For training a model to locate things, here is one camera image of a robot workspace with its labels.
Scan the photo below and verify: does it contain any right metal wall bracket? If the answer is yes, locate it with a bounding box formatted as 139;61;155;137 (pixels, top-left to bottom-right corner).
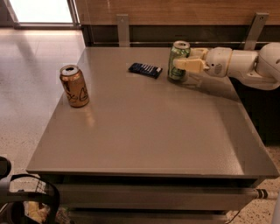
244;12;269;51

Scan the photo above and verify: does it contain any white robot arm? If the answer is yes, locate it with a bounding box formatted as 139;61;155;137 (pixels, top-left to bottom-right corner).
172;43;280;90

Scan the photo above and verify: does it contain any gold soda can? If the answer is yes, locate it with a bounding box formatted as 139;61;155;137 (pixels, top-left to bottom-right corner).
59;65;89;108

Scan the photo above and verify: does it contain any grey drawer cabinet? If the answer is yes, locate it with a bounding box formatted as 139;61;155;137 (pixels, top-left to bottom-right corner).
42;174;267;224

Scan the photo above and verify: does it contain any left metal wall bracket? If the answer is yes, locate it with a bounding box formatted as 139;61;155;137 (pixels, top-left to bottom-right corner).
116;14;130;47

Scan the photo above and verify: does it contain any green soda can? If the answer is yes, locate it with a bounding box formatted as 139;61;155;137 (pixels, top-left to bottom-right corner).
168;40;190;81

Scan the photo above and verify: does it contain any white black striped rod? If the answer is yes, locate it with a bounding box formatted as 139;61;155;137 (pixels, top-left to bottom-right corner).
254;189;278;200

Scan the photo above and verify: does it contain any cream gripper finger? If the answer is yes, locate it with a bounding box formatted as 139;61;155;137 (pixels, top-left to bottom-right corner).
190;47;208;59
173;58;209;74

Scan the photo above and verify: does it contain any blue rxbar blueberry bar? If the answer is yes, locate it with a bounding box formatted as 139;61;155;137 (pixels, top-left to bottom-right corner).
129;63;162;79

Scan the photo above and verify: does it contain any bright window frame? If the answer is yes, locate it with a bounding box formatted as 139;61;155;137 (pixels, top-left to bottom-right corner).
3;0;80;29

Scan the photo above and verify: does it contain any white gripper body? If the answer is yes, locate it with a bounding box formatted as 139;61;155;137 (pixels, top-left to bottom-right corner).
205;47;233;78

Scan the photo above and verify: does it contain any metal wall bracket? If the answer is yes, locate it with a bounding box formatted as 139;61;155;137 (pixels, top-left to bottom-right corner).
244;12;269;51
116;14;130;47

